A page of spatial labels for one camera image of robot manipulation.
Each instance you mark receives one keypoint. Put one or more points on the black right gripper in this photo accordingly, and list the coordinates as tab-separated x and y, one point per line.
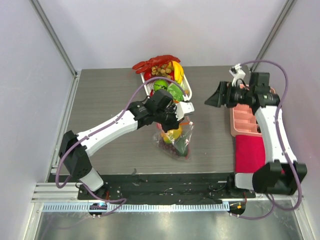
224	94

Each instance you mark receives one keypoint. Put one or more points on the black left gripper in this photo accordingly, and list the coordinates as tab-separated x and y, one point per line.
175	123

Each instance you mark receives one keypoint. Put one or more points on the orange yellow mango toy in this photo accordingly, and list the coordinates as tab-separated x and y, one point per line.
171	135

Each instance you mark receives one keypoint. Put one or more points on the clear zip bag orange zipper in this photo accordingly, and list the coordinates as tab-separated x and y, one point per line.
188	127

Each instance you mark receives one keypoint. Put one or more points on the purple grape bunch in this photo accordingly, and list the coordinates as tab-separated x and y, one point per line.
168	148

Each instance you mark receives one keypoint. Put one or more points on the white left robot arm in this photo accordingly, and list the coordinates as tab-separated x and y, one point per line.
76	149

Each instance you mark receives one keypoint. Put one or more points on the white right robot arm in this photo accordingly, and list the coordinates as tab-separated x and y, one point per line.
281	174

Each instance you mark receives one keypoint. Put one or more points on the green lettuce toy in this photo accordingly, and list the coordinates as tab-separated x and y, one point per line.
177	94

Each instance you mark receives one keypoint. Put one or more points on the white plastic fruit basket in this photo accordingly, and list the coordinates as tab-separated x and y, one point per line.
149	88

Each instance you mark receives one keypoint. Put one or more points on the pink plastic organizer tray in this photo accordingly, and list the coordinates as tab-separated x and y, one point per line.
244	122

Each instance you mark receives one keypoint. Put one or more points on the brown longan cluster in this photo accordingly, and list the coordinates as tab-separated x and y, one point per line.
165	70

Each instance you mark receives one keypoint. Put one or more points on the yellow banana bunch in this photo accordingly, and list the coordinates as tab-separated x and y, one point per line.
178	72

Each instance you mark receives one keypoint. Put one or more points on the red lobster toy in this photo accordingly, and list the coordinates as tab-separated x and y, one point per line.
159	60

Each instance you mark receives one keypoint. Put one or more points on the red folded cloth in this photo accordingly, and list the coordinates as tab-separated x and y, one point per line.
250	154

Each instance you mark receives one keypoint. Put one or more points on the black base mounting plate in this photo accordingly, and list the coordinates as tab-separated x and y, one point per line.
171	189

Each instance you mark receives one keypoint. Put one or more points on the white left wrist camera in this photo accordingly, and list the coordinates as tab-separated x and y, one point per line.
183	109

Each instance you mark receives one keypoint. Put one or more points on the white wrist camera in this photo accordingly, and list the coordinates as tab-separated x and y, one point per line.
238	74
183	109

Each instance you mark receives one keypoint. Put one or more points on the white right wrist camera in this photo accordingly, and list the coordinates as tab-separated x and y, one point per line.
238	74

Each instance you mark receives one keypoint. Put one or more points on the white slotted cable duct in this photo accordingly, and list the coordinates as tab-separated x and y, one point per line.
66	207

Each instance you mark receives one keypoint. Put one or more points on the aluminium frame rail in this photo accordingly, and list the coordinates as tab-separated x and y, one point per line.
53	36

